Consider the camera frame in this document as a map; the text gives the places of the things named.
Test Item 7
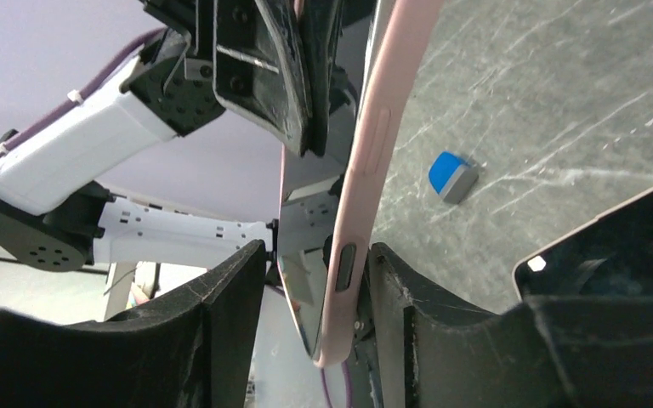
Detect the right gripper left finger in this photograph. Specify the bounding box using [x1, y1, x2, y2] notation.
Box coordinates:
[0, 241, 266, 407]

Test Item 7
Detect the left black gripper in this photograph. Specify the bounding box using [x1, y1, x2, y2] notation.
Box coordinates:
[142, 0, 344, 156]

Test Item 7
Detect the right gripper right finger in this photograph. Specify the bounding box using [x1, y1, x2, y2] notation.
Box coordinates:
[369, 243, 653, 407]

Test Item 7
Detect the pink phone case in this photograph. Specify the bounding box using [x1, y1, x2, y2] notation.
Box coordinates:
[278, 0, 446, 370]

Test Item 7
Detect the black smartphone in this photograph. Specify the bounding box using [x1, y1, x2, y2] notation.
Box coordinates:
[514, 171, 653, 303]

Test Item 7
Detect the beige phone case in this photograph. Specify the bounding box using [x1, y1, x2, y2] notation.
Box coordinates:
[511, 167, 653, 299]

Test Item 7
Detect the blue grey small cylinder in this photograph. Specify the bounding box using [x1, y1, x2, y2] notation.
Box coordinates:
[428, 151, 479, 205]

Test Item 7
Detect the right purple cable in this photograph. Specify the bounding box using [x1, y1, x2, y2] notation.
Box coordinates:
[319, 360, 355, 408]

